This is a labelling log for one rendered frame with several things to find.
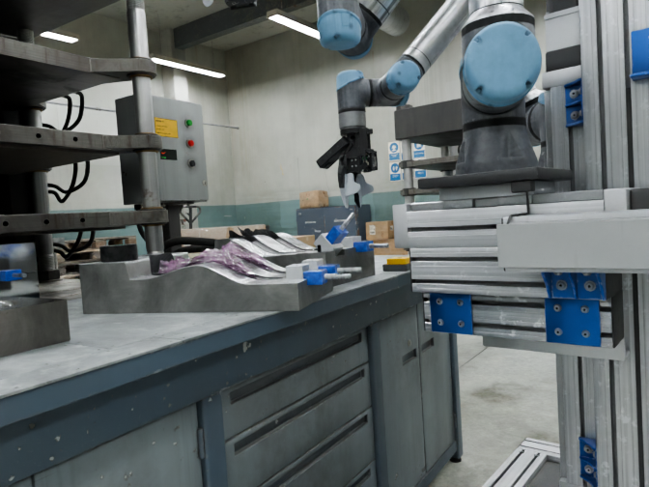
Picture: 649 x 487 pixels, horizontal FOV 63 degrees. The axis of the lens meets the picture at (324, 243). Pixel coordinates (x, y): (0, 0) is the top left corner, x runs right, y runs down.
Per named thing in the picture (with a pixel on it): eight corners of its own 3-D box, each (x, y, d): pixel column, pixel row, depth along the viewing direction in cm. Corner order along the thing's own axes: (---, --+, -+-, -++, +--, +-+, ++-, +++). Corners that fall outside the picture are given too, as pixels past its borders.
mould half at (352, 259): (376, 274, 154) (373, 228, 154) (327, 288, 133) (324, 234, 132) (244, 273, 182) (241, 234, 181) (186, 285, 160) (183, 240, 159)
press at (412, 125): (532, 284, 635) (524, 109, 624) (491, 307, 509) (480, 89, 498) (456, 282, 689) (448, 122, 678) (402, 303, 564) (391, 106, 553)
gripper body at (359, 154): (365, 171, 140) (362, 125, 139) (337, 175, 145) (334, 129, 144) (378, 172, 146) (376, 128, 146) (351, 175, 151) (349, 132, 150)
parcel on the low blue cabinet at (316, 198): (329, 207, 904) (328, 189, 902) (319, 207, 877) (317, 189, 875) (310, 208, 928) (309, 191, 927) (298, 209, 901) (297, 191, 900)
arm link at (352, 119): (332, 114, 144) (348, 117, 151) (333, 130, 144) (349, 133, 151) (356, 109, 140) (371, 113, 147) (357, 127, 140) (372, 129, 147)
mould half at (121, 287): (333, 290, 128) (330, 244, 128) (299, 310, 103) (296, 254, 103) (152, 295, 142) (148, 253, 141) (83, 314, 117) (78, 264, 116)
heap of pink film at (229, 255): (281, 270, 128) (278, 237, 127) (251, 279, 111) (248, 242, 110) (184, 272, 135) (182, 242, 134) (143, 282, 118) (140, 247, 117)
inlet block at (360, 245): (392, 254, 144) (391, 235, 144) (384, 256, 140) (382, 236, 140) (351, 255, 152) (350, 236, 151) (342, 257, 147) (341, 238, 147)
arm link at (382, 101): (415, 100, 140) (375, 101, 138) (402, 109, 151) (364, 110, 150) (413, 70, 140) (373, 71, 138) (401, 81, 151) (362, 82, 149)
